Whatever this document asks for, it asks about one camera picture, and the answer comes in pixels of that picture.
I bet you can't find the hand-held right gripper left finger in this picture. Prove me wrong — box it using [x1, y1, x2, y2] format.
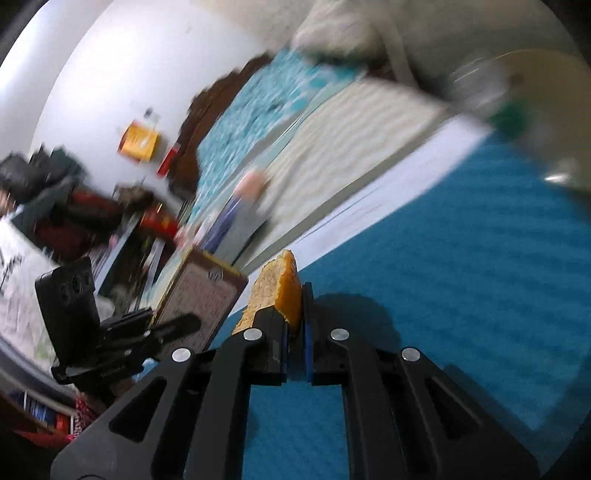
[50, 305, 291, 480]

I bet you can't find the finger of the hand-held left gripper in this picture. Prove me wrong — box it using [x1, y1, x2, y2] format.
[147, 312, 202, 348]

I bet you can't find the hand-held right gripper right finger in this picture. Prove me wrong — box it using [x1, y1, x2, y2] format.
[300, 281, 542, 480]

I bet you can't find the brown cardboard box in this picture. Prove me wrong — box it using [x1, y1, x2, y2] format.
[150, 247, 250, 354]

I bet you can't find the yellow sponge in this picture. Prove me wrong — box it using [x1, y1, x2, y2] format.
[231, 249, 303, 336]

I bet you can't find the beige round waste bin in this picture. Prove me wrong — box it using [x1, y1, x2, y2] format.
[489, 48, 591, 204]

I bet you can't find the white printed cloth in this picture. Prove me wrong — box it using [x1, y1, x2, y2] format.
[0, 216, 62, 366]

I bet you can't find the red object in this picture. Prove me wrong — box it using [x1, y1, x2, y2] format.
[139, 210, 181, 238]

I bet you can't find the row of books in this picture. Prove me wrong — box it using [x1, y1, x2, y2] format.
[0, 388, 80, 439]

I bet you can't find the pile of dark bags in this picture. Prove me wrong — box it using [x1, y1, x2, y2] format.
[0, 147, 87, 217]

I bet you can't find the grey packet with pink end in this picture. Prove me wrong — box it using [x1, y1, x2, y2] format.
[201, 168, 274, 260]

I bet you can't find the blue and beige patterned bedspread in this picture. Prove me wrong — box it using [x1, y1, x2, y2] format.
[203, 76, 591, 480]

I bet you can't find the carved wooden headboard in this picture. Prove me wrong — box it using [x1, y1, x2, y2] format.
[168, 53, 274, 199]

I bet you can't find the teal patterned quilt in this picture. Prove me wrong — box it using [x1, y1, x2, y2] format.
[190, 48, 365, 224]

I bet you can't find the clear bottle with green label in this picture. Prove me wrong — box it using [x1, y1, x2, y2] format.
[450, 55, 536, 139]

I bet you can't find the grey checked pillow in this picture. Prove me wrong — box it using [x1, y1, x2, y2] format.
[293, 0, 389, 62]

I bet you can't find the red wall hanging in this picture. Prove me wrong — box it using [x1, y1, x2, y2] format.
[156, 143, 182, 179]

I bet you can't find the yellow wall calendar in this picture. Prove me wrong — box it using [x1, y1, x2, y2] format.
[117, 120, 162, 163]

